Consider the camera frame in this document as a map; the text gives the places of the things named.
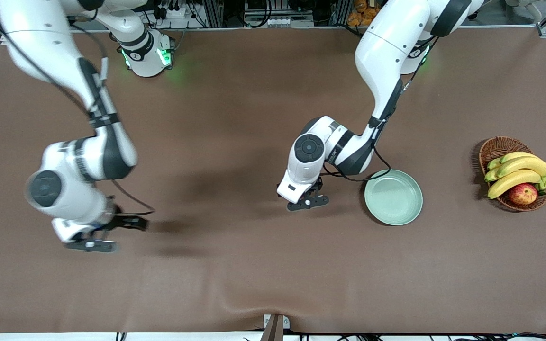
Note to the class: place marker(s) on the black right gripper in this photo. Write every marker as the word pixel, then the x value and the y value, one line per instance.
pixel 120 220

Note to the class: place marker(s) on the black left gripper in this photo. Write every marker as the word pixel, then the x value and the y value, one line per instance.
pixel 317 184

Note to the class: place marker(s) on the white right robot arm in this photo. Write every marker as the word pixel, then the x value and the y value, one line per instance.
pixel 40 42

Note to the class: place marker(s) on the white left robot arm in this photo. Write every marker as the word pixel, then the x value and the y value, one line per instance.
pixel 386 52

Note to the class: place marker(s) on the pale green round plate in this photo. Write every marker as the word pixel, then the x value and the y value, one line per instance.
pixel 393 199

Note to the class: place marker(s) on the brown table mat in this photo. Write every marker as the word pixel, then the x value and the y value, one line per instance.
pixel 235 118

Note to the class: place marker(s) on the pile of bread rolls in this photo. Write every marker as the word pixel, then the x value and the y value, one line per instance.
pixel 360 19

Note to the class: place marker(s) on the greenish banana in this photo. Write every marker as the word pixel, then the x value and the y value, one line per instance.
pixel 491 175

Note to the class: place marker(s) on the brown wicker basket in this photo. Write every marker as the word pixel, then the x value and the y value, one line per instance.
pixel 498 149

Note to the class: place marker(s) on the yellow banana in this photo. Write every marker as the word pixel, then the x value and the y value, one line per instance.
pixel 512 182
pixel 519 155
pixel 529 165

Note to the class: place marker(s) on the red apple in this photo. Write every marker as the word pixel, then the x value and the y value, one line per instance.
pixel 523 194

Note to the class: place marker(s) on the white power strip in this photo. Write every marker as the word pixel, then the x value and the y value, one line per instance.
pixel 176 12

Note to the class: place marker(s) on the metal table clamp bracket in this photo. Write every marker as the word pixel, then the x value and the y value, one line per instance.
pixel 276 327

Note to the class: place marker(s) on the aluminium frame post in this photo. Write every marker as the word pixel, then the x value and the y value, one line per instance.
pixel 340 12
pixel 212 12

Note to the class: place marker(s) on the metal corner bracket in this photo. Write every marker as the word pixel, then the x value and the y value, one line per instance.
pixel 545 29

